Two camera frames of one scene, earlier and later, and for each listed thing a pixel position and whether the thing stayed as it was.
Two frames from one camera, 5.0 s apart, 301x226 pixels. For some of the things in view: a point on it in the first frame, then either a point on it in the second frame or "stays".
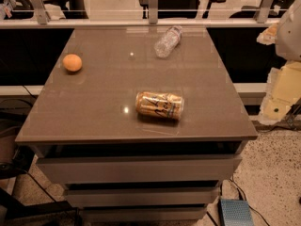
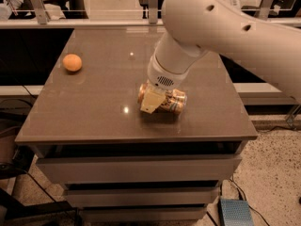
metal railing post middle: (153, 1) stays
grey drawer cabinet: (135, 137) stays
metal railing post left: (39, 5) stays
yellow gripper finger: (282, 92) → (151, 99)
